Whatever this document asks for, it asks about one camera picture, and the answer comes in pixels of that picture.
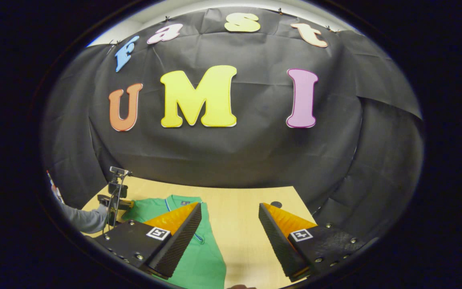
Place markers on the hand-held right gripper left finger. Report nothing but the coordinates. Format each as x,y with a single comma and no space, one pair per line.
179,245

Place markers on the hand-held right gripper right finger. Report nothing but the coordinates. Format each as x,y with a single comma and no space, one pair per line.
279,245

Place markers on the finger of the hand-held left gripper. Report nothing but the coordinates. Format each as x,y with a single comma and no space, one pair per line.
126,204

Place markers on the green T-shirt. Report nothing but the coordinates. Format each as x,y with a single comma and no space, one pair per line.
203,261

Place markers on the black table grommet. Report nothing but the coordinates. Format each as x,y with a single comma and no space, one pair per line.
276,204

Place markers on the white and red clutter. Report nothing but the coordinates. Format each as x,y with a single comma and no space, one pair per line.
56,192

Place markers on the black backdrop cloth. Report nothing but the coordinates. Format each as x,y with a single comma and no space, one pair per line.
255,160

